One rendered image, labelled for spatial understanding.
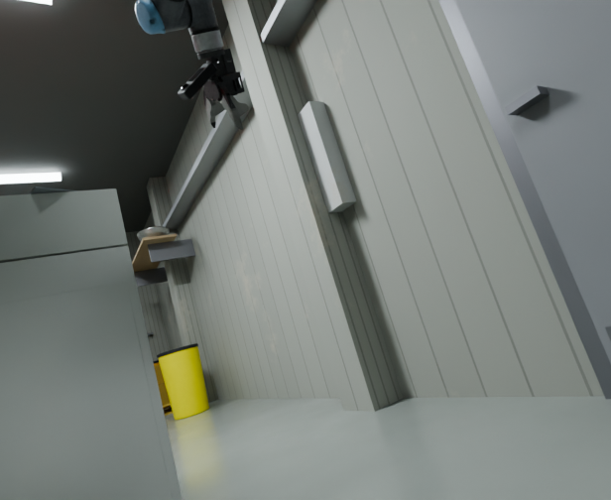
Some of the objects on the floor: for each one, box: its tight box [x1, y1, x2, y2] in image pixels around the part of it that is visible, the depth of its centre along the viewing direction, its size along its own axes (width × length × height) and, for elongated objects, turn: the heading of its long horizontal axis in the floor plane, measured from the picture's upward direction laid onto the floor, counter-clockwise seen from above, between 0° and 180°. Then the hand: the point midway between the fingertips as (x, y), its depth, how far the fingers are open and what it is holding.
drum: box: [157, 343, 209, 420], centre depth 446 cm, size 47×45×72 cm
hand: (225, 130), depth 114 cm, fingers open, 14 cm apart
